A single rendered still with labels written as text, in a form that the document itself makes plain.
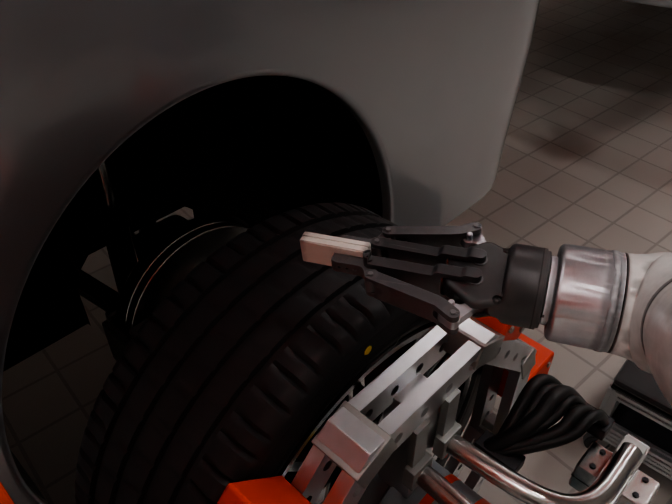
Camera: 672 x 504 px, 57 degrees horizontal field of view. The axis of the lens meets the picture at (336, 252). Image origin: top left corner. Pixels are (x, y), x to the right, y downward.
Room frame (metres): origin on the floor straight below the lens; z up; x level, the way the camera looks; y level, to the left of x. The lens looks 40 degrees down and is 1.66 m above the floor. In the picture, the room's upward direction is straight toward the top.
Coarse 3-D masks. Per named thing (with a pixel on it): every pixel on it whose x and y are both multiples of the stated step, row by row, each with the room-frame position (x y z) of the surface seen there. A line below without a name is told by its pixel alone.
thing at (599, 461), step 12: (588, 456) 0.45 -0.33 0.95; (600, 456) 0.45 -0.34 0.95; (576, 468) 0.44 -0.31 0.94; (588, 468) 0.43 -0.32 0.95; (600, 468) 0.43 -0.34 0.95; (576, 480) 0.43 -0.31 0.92; (588, 480) 0.42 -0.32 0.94; (636, 480) 0.41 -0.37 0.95; (648, 480) 0.41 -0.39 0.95; (624, 492) 0.40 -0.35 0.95; (636, 492) 0.40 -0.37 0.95; (648, 492) 0.40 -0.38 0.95
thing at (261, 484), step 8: (248, 480) 0.32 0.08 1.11; (256, 480) 0.33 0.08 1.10; (264, 480) 0.33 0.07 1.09; (272, 480) 0.34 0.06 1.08; (280, 480) 0.34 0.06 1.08; (232, 488) 0.30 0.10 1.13; (240, 488) 0.30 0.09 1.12; (248, 488) 0.31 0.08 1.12; (256, 488) 0.31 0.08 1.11; (264, 488) 0.32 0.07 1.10; (272, 488) 0.32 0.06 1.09; (280, 488) 0.33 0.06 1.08; (288, 488) 0.33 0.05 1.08; (224, 496) 0.30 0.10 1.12; (232, 496) 0.30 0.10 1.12; (240, 496) 0.29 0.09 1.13; (248, 496) 0.30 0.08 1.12; (256, 496) 0.30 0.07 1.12; (264, 496) 0.30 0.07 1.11; (272, 496) 0.31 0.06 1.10; (280, 496) 0.31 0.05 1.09; (288, 496) 0.32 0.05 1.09; (296, 496) 0.32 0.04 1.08
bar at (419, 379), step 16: (416, 384) 0.45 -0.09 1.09; (400, 400) 0.43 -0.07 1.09; (384, 416) 0.44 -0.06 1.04; (432, 416) 0.43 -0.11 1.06; (432, 432) 0.43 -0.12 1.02; (400, 448) 0.42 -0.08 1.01; (432, 448) 0.44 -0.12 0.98; (384, 464) 0.44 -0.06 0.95; (400, 464) 0.42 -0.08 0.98; (384, 480) 0.43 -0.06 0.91; (400, 480) 0.42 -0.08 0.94
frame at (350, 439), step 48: (432, 336) 0.50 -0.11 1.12; (480, 336) 0.50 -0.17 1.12; (384, 384) 0.43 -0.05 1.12; (432, 384) 0.43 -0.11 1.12; (480, 384) 0.63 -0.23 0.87; (336, 432) 0.37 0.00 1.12; (384, 432) 0.37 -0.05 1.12; (480, 432) 0.61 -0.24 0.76; (336, 480) 0.33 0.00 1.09; (480, 480) 0.56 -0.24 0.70
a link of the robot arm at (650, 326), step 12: (660, 300) 0.31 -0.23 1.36; (648, 312) 0.33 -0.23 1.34; (660, 312) 0.29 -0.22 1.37; (648, 324) 0.30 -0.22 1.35; (660, 324) 0.28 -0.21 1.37; (648, 336) 0.29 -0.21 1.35; (660, 336) 0.27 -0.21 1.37; (648, 348) 0.28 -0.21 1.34; (660, 348) 0.26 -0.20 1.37; (648, 360) 0.28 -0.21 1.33; (660, 360) 0.25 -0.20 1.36; (660, 372) 0.25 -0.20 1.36; (660, 384) 0.25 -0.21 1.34
